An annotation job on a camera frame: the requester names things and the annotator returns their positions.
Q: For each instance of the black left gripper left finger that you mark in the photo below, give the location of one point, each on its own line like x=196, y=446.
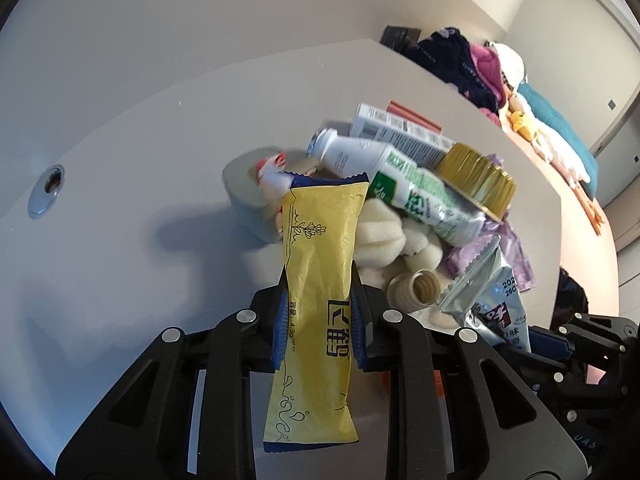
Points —
x=182, y=408

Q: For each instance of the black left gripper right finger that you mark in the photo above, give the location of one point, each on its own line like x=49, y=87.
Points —
x=456, y=409

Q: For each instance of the yellow blue snack wrapper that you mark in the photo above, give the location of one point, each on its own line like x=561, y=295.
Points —
x=315, y=335

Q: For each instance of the white printed carton box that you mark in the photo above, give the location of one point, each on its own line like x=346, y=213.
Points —
x=424, y=146

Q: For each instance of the pink brown box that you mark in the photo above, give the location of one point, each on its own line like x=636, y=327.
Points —
x=402, y=111

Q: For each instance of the silver snack packet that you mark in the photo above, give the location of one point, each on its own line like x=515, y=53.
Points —
x=485, y=297

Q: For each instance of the beige bottle cap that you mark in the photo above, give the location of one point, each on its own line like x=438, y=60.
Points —
x=411, y=292

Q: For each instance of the white foam fruit net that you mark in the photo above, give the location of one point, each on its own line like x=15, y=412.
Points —
x=383, y=236

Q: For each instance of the white plush goose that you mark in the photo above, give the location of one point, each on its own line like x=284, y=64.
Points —
x=557, y=153

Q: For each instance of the white green plastic bottle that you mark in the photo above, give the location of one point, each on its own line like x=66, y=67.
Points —
x=399, y=182

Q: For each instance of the gold foil cup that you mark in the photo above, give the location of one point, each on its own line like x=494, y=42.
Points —
x=482, y=182

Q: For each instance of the teal long pillow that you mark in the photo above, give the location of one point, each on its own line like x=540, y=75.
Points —
x=546, y=113

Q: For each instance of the yellow plush toy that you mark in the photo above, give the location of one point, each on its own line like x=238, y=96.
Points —
x=521, y=117

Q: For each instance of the checkered white pillow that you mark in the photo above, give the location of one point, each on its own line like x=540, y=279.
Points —
x=512, y=64

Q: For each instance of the pink fleece blanket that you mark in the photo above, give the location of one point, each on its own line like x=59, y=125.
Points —
x=488, y=68

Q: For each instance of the navy patterned fleece blanket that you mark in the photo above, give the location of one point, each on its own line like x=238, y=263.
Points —
x=446, y=54

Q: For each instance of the silver desk cable grommet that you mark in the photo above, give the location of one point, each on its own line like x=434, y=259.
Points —
x=45, y=191

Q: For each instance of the black wall socket panel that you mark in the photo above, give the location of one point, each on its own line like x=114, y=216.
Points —
x=400, y=38

